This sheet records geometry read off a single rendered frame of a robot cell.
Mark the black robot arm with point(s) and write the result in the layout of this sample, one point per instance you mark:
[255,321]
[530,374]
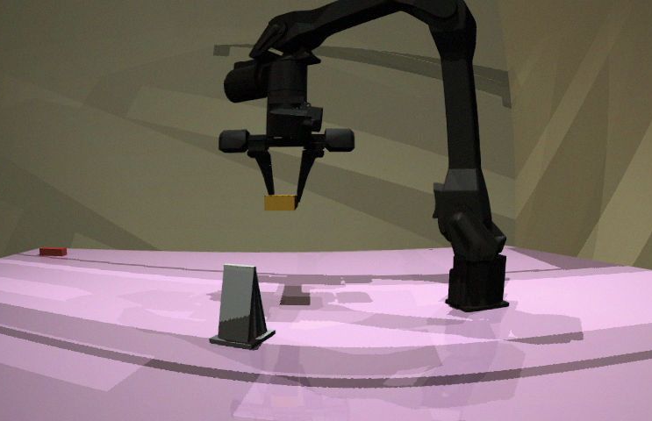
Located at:
[462,205]

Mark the yellow rectangular bar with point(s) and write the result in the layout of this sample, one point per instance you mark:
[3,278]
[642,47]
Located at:
[280,202]

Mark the red rectangular bar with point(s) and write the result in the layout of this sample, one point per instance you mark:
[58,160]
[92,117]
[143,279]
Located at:
[53,251]

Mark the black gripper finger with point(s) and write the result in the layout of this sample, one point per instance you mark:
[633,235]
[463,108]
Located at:
[264,161]
[308,157]

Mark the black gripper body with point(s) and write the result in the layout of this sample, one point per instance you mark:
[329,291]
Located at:
[334,139]

